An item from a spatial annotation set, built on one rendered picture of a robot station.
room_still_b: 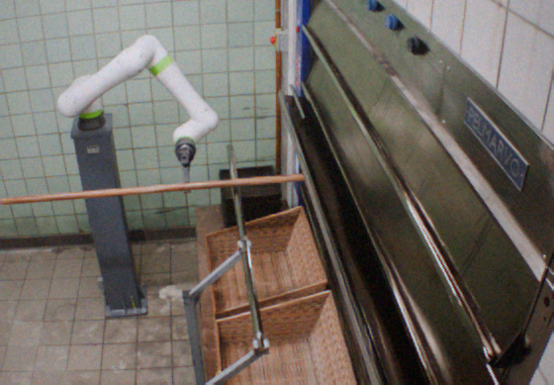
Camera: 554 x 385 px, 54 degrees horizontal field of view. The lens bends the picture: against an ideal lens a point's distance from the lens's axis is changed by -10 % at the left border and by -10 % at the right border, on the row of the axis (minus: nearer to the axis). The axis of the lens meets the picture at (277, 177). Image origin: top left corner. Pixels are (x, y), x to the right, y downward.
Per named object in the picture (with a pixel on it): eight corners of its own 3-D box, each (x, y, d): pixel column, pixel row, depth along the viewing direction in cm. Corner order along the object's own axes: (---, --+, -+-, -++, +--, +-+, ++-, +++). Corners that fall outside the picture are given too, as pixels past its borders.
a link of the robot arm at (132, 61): (46, 105, 254) (127, 48, 232) (64, 90, 268) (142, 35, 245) (63, 127, 259) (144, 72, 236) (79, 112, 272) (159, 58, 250)
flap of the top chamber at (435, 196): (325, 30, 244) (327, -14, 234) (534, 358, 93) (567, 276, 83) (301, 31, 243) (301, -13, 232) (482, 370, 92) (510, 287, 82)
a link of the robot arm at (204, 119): (156, 73, 266) (151, 79, 255) (175, 58, 263) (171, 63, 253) (205, 133, 277) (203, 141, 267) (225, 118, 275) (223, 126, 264)
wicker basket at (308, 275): (302, 248, 300) (304, 203, 285) (326, 328, 253) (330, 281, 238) (206, 257, 293) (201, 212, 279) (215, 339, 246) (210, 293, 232)
